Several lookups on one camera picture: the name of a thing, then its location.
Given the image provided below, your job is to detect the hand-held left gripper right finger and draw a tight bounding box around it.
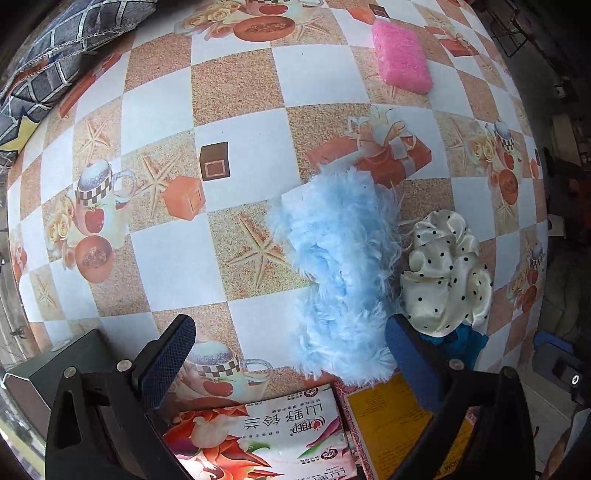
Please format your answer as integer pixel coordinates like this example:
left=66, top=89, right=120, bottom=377
left=385, top=314, right=537, bottom=480

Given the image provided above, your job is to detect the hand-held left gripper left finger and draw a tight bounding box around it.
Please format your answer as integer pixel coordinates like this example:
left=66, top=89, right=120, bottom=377
left=45, top=314, right=197, bottom=480

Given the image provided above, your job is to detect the small teal cloth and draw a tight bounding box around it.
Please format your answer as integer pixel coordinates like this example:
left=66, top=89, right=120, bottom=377
left=418, top=320, right=489, bottom=370

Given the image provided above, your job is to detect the light blue fluffy scarf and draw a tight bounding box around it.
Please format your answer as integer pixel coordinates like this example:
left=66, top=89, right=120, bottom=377
left=268, top=164, right=407, bottom=386

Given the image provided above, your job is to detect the black box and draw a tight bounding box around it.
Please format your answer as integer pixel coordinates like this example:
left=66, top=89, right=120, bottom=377
left=2, top=329, right=114, bottom=418

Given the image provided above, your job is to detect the red and yellow box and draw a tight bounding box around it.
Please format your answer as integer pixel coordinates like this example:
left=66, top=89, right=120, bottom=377
left=342, top=376, right=476, bottom=480

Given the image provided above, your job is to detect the cream polka dot scrunchie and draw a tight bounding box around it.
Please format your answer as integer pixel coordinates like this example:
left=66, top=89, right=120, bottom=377
left=399, top=209, right=494, bottom=337

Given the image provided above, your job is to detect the checkered printed tablecloth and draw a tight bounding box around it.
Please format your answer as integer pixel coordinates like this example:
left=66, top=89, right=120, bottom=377
left=7, top=0, right=550, bottom=480

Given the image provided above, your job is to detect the flower printed packet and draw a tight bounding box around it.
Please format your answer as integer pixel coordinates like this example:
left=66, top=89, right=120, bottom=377
left=161, top=383, right=358, bottom=480

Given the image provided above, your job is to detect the pink fuzzy sponge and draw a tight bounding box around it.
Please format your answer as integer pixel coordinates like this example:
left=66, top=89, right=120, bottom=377
left=372, top=18, right=434, bottom=95

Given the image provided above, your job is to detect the grey plaid pillow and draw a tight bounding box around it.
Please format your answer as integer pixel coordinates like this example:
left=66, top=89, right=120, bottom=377
left=0, top=0, right=160, bottom=153

